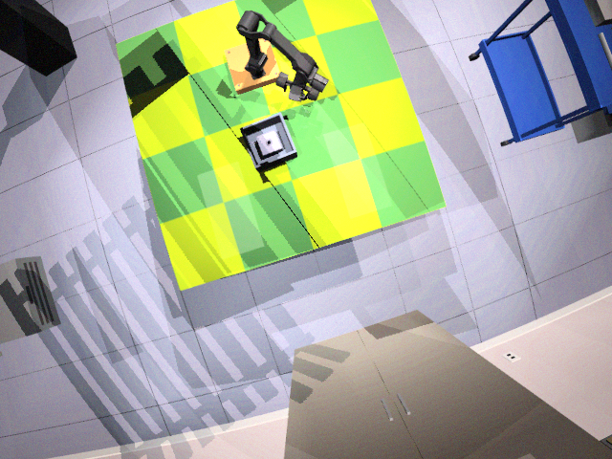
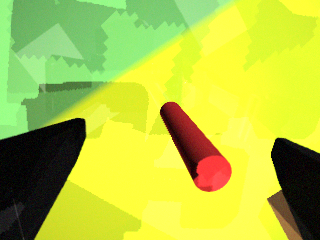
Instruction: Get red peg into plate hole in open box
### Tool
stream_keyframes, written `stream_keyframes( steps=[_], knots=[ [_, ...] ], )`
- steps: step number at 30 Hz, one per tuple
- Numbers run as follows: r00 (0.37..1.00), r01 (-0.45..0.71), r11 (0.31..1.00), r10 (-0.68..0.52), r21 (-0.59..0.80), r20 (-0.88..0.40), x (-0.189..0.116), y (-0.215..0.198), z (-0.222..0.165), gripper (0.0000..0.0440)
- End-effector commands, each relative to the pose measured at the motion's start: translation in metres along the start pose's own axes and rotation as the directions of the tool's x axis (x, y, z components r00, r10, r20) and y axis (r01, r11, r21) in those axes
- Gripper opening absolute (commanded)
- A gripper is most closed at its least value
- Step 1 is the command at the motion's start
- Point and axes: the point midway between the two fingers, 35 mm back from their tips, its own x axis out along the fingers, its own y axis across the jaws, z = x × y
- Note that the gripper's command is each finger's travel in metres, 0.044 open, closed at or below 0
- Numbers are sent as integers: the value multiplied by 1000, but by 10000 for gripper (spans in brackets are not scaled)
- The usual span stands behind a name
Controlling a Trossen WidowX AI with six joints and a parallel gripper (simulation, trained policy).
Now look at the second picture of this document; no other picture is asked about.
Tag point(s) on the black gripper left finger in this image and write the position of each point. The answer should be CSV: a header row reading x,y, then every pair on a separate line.
x,y
34,167

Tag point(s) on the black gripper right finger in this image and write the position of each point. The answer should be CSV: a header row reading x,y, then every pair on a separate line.
x,y
297,169

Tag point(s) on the red peg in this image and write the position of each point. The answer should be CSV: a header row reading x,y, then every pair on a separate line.
x,y
209,170

